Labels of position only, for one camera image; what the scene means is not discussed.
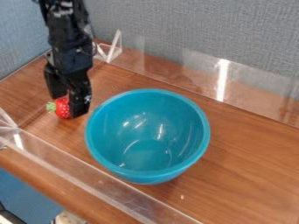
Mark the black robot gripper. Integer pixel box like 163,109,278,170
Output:
44,38,94,118

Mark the red toy strawberry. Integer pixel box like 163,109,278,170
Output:
46,97,71,119

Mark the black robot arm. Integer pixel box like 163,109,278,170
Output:
35,0,95,118

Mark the blue plastic bowl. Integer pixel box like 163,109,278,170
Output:
84,88,211,185

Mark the clear acrylic front barrier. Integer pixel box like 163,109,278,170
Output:
0,108,203,224

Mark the clear acrylic barrier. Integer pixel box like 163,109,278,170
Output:
0,108,203,224
111,33,299,129

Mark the clear acrylic back barrier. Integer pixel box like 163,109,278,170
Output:
111,33,299,129

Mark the black cable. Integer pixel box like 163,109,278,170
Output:
83,25,99,58

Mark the clear acrylic corner bracket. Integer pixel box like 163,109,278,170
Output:
94,31,123,63

